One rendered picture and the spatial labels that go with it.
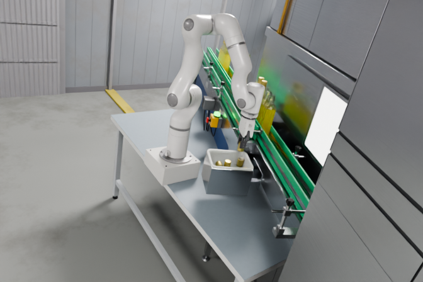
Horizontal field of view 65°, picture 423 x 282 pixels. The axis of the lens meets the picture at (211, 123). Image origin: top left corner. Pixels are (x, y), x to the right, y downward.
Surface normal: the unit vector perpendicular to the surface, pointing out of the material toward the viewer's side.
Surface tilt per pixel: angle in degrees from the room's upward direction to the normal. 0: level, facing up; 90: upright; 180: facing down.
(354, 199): 90
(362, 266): 90
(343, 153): 90
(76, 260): 0
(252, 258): 0
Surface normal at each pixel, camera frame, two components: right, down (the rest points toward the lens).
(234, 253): 0.18, -0.89
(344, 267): -0.97, -0.09
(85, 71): 0.56, 0.45
